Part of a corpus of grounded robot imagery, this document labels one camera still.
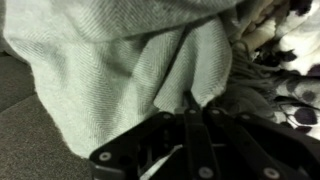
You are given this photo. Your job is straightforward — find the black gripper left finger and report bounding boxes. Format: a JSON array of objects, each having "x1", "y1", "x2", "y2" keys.
[{"x1": 89, "y1": 91, "x2": 217, "y2": 180}]

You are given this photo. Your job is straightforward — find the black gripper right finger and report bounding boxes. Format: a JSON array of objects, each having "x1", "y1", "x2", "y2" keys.
[{"x1": 205, "y1": 109, "x2": 320, "y2": 180}]

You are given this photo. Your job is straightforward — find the green blanket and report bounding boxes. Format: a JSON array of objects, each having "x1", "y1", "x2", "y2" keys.
[{"x1": 0, "y1": 0, "x2": 284, "y2": 159}]

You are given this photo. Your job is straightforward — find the grey fabric couch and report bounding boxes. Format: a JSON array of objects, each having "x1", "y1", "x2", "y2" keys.
[{"x1": 0, "y1": 53, "x2": 91, "y2": 180}]

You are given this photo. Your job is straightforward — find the white leaf-pattern pillow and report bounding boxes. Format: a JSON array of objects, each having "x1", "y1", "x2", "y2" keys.
[{"x1": 222, "y1": 0, "x2": 320, "y2": 139}]

